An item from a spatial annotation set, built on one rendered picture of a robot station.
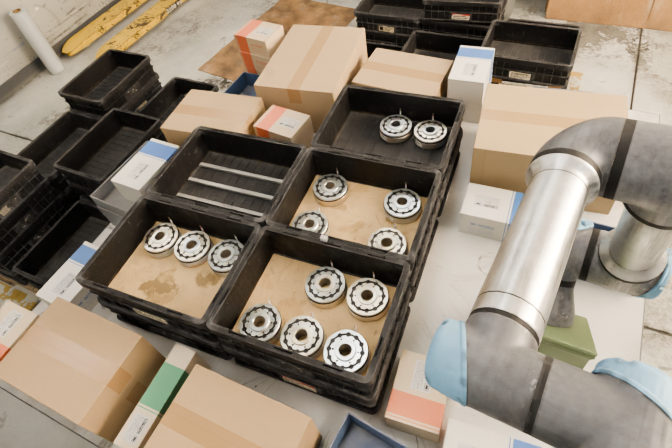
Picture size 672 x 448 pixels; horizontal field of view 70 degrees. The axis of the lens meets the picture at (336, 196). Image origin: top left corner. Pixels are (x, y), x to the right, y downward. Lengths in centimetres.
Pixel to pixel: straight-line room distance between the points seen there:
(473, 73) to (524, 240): 118
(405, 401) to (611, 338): 54
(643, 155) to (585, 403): 36
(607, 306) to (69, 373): 133
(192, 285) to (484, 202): 84
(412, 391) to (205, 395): 46
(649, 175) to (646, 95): 251
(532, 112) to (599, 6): 225
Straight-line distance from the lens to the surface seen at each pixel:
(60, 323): 144
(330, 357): 113
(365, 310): 116
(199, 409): 117
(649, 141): 75
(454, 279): 139
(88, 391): 131
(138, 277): 144
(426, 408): 117
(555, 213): 63
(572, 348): 108
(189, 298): 133
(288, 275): 128
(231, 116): 173
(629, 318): 143
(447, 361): 50
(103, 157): 244
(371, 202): 138
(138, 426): 126
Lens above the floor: 190
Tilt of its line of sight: 49 degrees down
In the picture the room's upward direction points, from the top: 12 degrees counter-clockwise
